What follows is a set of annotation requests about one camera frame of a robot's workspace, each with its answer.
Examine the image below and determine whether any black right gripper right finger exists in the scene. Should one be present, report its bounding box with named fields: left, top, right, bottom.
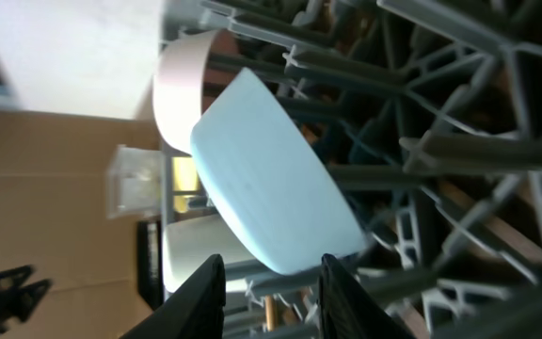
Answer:
left=318, top=253, right=413, bottom=339

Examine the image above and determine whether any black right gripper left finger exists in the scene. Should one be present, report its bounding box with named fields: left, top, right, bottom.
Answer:
left=121, top=254, right=226, bottom=339

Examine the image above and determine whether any white cup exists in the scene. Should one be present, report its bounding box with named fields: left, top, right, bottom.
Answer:
left=162, top=215, right=254, bottom=293

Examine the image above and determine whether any wooden chopstick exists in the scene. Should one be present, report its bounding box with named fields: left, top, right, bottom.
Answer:
left=264, top=295, right=278, bottom=331

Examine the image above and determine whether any yellow plate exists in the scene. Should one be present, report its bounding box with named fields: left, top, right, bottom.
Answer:
left=172, top=157, right=200, bottom=213

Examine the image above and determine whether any light blue bowl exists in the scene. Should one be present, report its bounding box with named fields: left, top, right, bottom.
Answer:
left=190, top=68, right=368, bottom=275

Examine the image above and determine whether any white bowl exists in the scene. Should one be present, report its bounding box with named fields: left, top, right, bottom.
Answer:
left=152, top=30, right=219, bottom=153

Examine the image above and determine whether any grey dishwasher rack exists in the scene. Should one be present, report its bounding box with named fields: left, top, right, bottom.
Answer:
left=170, top=1, right=542, bottom=338

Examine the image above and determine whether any black plastic tray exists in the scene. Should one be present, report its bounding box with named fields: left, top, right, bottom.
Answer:
left=135, top=220, right=165, bottom=311

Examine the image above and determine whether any clear plastic bin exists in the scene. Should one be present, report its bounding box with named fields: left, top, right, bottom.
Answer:
left=105, top=144, right=162, bottom=218

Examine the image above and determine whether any black tripod stand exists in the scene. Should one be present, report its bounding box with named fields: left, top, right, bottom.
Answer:
left=0, top=265, right=53, bottom=334

